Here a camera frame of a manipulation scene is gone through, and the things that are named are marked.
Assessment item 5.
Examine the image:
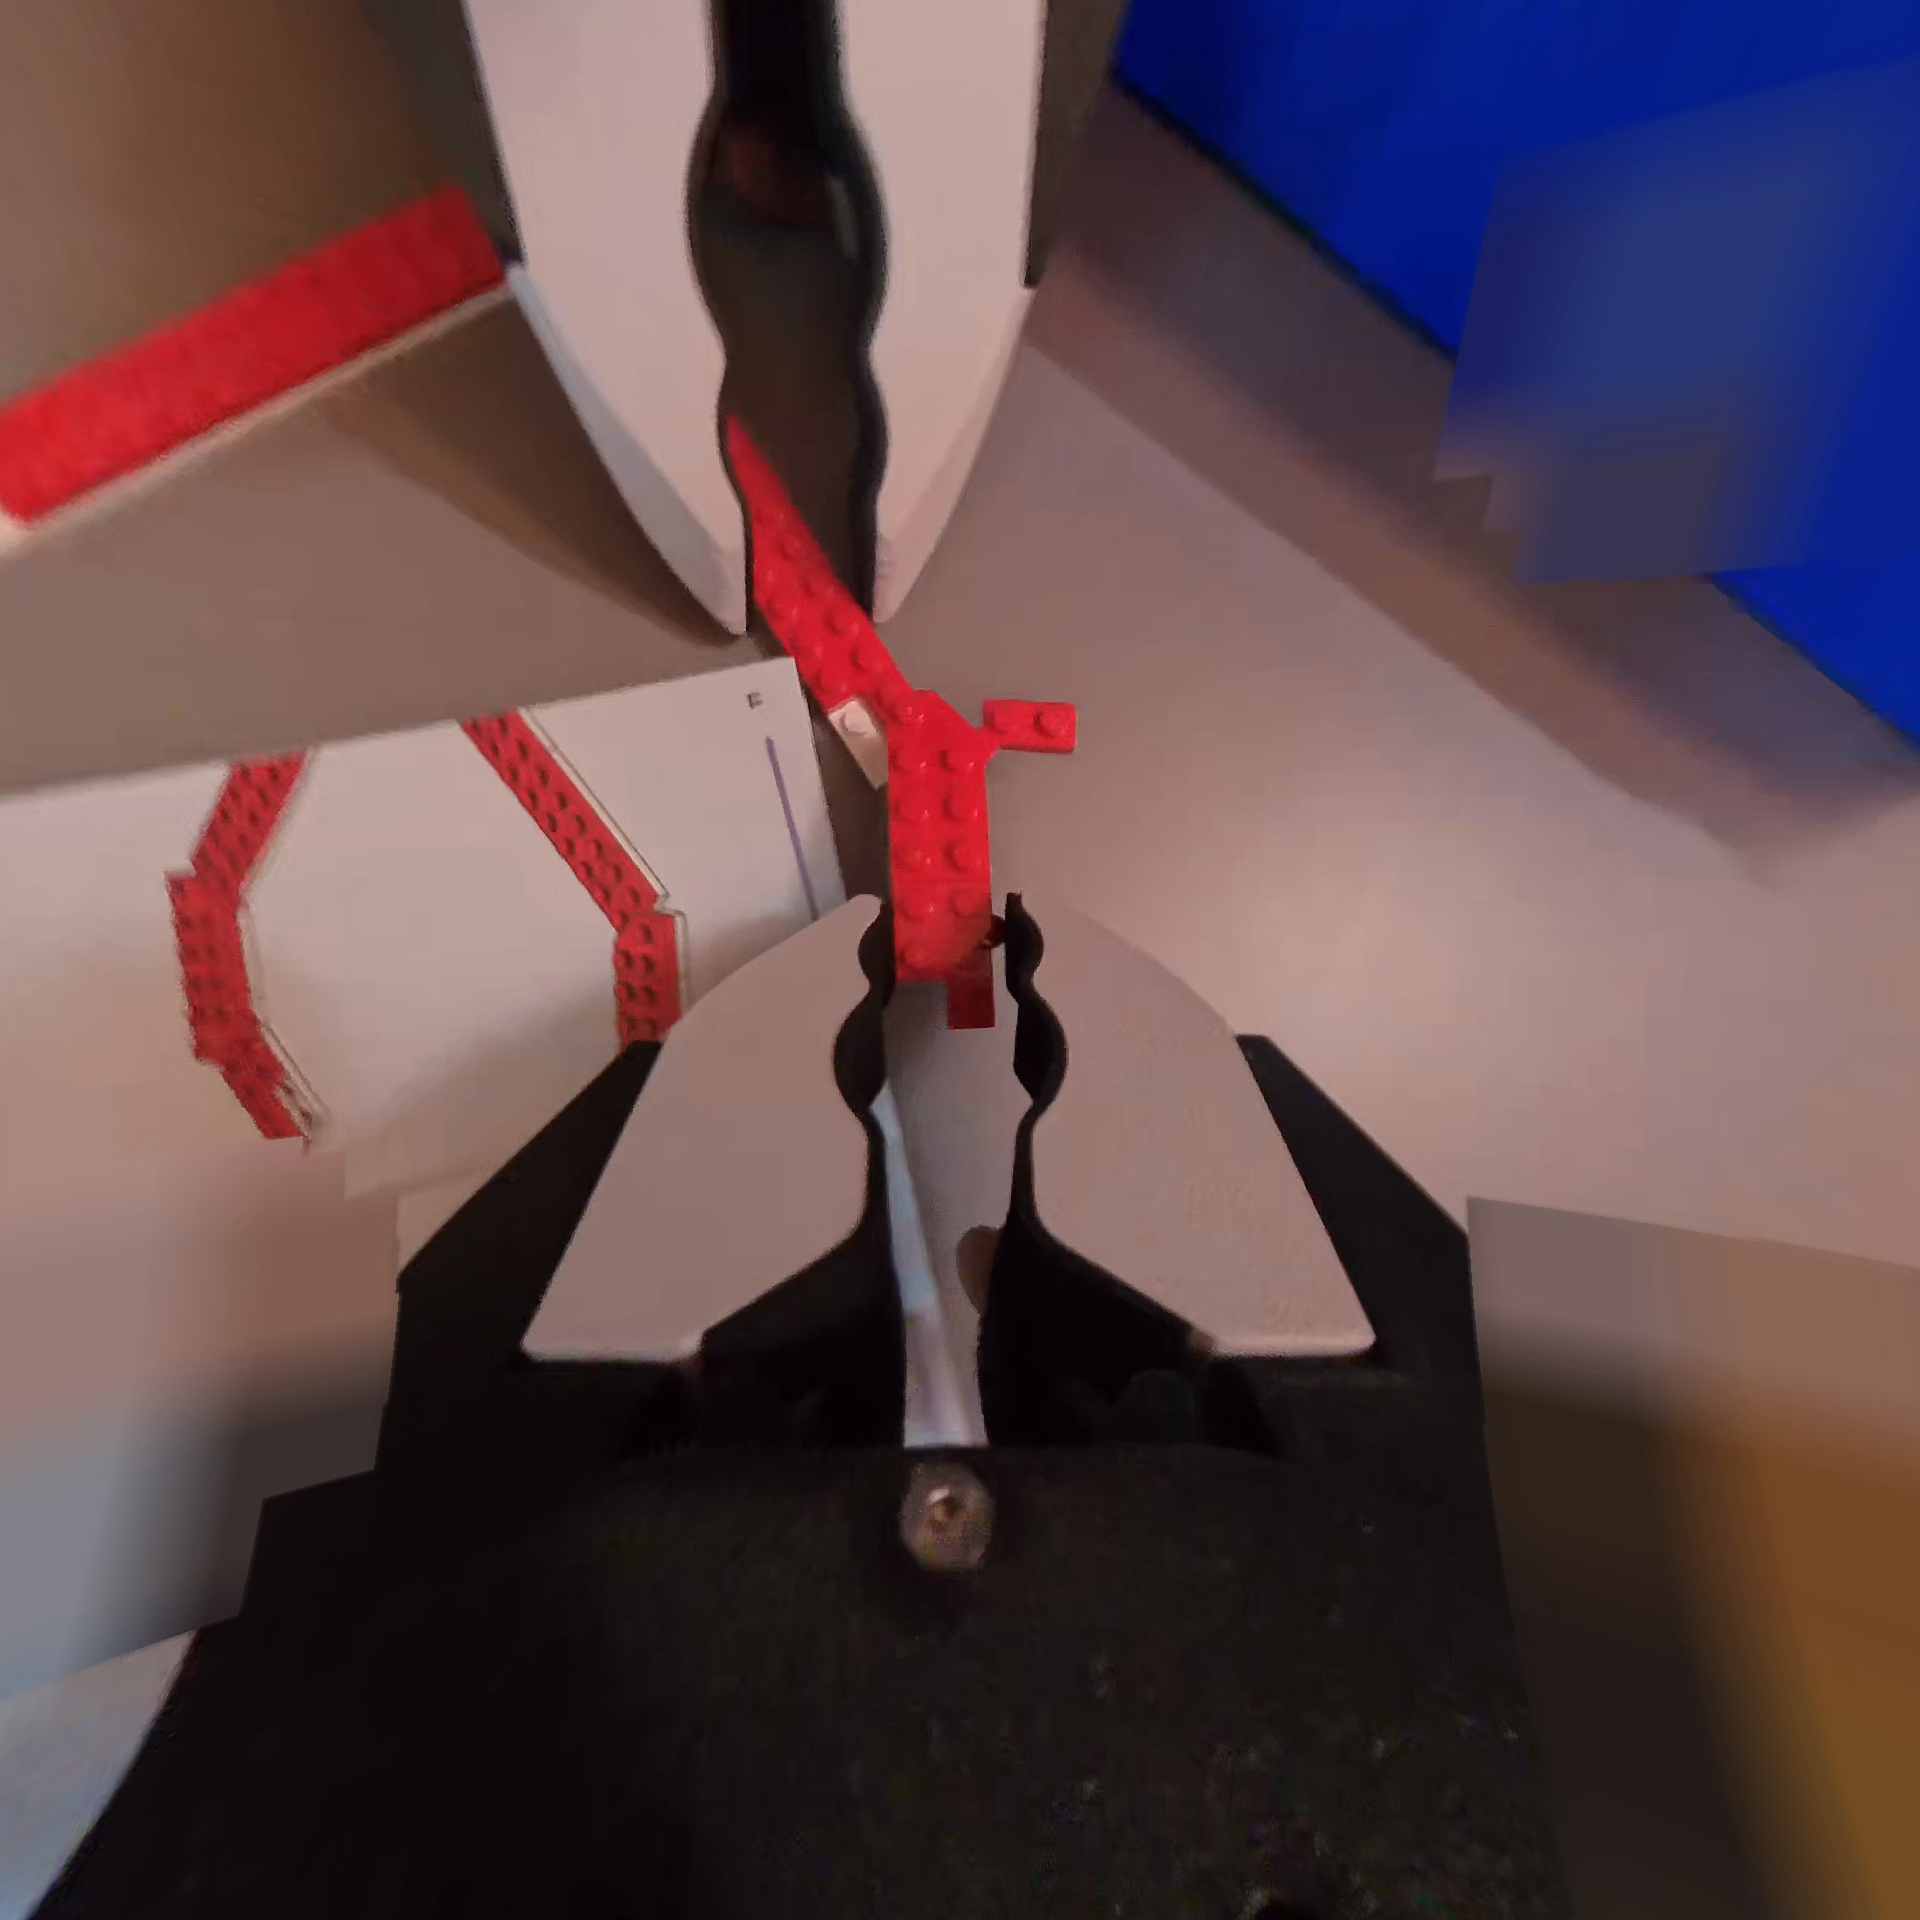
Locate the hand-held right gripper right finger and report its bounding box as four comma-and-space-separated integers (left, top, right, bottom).
959, 892, 1379, 1361

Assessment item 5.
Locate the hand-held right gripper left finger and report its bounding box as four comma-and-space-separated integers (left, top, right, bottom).
517, 897, 902, 1367

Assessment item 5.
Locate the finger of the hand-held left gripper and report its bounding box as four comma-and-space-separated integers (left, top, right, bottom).
831, 0, 1124, 626
457, 0, 755, 636

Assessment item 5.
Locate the small red brick assembly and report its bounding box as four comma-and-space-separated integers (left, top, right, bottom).
884, 698, 1078, 1034

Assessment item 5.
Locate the red brick corner frame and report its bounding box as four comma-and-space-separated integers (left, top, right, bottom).
0, 183, 904, 747

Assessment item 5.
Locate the white instruction booklet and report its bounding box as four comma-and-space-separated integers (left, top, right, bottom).
0, 668, 992, 1706

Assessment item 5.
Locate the blue plastic bin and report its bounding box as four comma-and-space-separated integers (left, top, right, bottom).
1110, 0, 1920, 742

